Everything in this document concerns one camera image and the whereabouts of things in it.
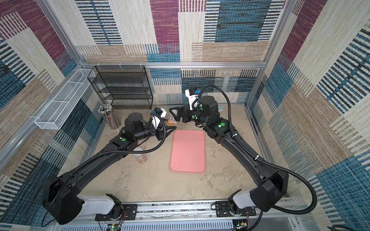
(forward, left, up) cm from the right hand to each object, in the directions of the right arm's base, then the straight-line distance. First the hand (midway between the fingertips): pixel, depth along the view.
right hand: (178, 110), depth 70 cm
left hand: (-3, +3, -6) cm, 7 cm away
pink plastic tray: (-3, -4, -35) cm, 35 cm away
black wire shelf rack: (+42, +45, -17) cm, 64 cm away
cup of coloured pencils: (+16, +47, -25) cm, 56 cm away
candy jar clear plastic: (-4, +5, -5) cm, 8 cm away
